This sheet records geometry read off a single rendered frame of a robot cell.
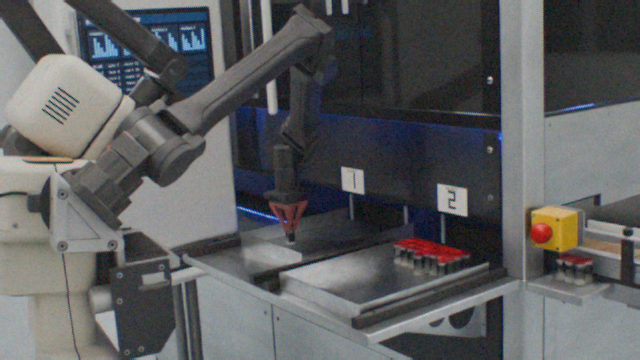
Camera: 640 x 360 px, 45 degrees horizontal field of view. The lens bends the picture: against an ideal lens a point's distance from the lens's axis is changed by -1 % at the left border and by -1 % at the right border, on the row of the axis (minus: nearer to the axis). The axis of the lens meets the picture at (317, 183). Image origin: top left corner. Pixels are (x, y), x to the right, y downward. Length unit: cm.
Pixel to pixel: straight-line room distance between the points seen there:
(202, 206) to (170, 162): 115
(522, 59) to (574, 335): 64
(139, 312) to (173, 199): 94
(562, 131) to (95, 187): 95
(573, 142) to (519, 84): 21
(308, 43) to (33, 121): 46
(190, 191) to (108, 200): 114
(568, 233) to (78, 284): 90
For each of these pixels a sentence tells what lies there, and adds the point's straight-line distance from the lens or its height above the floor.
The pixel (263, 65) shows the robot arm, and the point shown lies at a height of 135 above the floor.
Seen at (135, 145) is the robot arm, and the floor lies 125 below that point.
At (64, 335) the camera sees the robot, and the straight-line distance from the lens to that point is 137.
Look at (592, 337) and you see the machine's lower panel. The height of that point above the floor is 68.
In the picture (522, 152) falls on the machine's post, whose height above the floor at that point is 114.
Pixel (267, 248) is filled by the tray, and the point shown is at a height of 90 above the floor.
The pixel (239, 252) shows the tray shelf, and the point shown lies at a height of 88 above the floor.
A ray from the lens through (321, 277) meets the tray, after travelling 166.
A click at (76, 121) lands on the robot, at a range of 126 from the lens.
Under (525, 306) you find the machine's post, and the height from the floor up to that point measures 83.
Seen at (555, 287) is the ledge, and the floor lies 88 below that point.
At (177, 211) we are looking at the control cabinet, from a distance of 224.
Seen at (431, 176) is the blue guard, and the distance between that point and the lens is 174.
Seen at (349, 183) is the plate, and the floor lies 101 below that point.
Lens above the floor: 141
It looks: 12 degrees down
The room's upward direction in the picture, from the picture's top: 3 degrees counter-clockwise
